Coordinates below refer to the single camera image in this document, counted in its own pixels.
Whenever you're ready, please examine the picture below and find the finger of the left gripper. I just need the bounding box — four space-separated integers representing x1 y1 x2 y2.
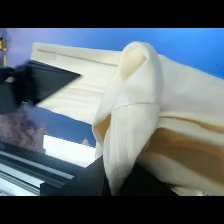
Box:
22 59 83 107

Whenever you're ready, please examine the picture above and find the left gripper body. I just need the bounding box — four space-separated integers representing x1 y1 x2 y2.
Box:
0 65 29 115

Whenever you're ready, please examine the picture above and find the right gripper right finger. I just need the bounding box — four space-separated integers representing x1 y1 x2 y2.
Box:
119 162 180 197

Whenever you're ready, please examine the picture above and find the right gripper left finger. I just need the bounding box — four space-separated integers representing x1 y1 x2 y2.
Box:
40 155 112 197

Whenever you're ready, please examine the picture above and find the cream shirt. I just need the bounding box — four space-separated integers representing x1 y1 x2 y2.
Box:
30 40 224 197

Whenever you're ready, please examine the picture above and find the silver frame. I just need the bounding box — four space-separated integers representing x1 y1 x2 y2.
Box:
0 161 46 197

